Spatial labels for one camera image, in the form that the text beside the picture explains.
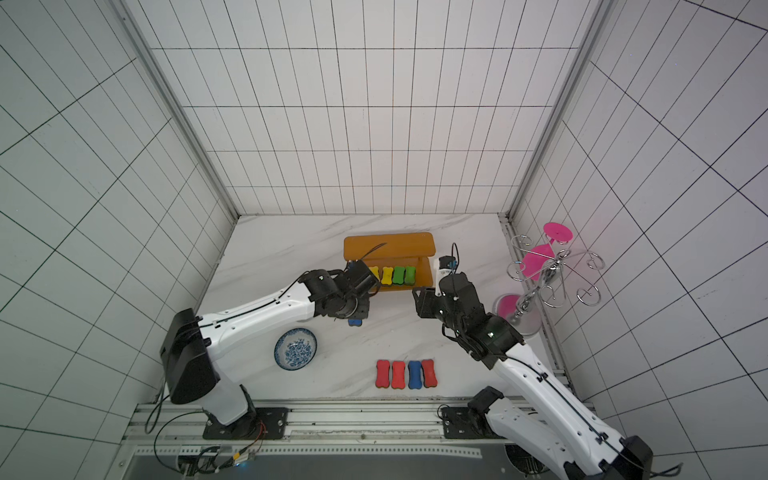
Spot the green eraser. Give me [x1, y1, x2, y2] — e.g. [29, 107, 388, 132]
[404, 266, 416, 285]
[392, 266, 405, 285]

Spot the orange wooden two-tier shelf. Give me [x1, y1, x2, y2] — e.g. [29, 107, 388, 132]
[343, 232, 436, 292]

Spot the red eraser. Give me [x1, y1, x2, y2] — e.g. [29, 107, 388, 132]
[375, 360, 391, 389]
[391, 361, 406, 390]
[421, 359, 438, 388]

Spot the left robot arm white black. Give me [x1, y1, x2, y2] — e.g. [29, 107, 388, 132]
[159, 260, 380, 427]

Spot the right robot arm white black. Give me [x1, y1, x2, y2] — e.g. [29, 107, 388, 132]
[412, 271, 653, 479]

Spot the blue patterned bowl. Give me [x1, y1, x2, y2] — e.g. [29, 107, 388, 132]
[274, 328, 318, 371]

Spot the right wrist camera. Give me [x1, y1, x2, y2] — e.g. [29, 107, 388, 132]
[438, 255, 458, 271]

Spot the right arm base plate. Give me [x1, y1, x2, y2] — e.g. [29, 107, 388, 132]
[437, 405, 499, 440]

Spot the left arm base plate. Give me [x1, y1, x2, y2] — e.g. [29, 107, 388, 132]
[202, 407, 289, 441]

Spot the left electronics board with wires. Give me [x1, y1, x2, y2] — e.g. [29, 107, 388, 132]
[176, 445, 260, 477]

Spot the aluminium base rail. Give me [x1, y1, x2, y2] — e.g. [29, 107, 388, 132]
[122, 397, 512, 458]

